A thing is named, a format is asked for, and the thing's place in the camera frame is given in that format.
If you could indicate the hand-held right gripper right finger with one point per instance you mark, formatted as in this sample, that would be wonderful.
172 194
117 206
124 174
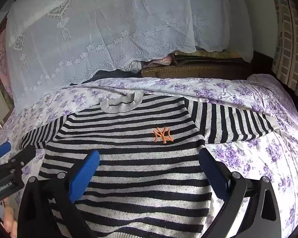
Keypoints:
212 176

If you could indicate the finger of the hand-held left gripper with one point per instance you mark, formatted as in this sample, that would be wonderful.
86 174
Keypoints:
23 156
0 151

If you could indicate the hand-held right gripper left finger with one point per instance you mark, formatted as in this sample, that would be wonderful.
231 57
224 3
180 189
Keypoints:
84 173

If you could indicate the black grey striped sweater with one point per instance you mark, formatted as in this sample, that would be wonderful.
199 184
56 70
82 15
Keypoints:
139 158

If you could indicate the person's left hand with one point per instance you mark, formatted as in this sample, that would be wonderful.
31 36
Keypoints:
9 218

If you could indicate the purple floral bed sheet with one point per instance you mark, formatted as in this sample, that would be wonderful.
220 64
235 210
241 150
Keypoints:
258 158

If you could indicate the pink floral cloth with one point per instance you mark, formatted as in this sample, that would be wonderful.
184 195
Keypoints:
2 59

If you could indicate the pale grey folded cloth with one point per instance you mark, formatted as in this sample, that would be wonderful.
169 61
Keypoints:
132 66

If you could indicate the pink striped folded cloth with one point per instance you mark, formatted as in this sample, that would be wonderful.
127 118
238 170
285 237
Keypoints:
161 61

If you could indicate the white lace cover cloth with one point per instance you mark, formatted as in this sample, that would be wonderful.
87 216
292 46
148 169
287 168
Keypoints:
101 24

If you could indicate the brown checkered curtain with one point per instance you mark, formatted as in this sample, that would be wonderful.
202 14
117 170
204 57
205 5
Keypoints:
288 42

